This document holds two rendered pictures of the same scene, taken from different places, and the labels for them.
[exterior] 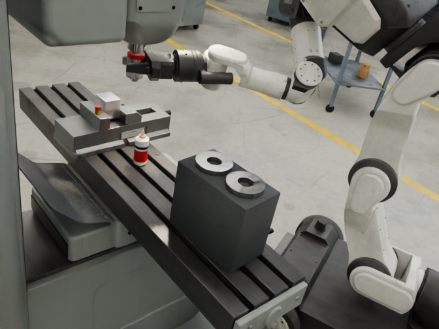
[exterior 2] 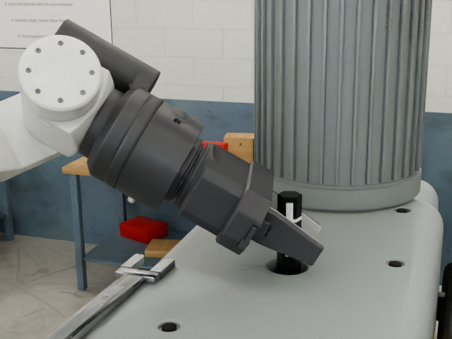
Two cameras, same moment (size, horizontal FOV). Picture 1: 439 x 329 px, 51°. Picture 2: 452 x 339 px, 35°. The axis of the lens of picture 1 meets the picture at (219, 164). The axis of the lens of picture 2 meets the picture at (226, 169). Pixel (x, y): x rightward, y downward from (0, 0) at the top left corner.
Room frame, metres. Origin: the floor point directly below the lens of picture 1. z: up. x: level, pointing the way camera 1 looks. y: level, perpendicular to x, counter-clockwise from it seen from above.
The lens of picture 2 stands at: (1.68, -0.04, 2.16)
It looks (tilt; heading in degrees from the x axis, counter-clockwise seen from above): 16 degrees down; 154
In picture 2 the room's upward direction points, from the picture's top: 1 degrees counter-clockwise
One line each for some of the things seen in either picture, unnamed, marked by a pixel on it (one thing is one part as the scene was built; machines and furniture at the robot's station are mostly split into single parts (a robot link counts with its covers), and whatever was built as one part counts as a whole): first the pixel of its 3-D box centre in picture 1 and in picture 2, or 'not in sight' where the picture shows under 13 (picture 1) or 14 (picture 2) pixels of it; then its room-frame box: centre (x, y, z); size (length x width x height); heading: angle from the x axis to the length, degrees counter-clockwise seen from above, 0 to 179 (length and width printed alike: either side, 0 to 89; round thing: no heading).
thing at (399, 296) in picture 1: (386, 273); not in sight; (1.18, -0.62, 0.68); 0.21 x 0.20 x 0.13; 67
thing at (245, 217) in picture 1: (222, 205); not in sight; (0.88, -0.03, 1.04); 0.22 x 0.12 x 0.20; 51
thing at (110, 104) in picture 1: (108, 105); not in sight; (1.26, 0.37, 1.05); 0.06 x 0.05 x 0.06; 48
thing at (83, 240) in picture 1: (125, 196); not in sight; (1.16, 0.27, 0.80); 0.50 x 0.35 x 0.12; 136
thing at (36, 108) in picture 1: (131, 173); not in sight; (1.15, 0.26, 0.90); 1.24 x 0.23 x 0.08; 46
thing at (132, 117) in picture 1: (123, 109); not in sight; (1.30, 0.33, 1.03); 0.12 x 0.06 x 0.04; 48
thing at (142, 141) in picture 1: (141, 146); not in sight; (1.16, 0.24, 0.99); 0.04 x 0.04 x 0.11
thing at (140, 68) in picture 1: (138, 68); not in sight; (1.14, 0.26, 1.24); 0.06 x 0.02 x 0.03; 116
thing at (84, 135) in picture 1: (115, 121); not in sight; (1.28, 0.35, 0.99); 0.35 x 0.15 x 0.11; 138
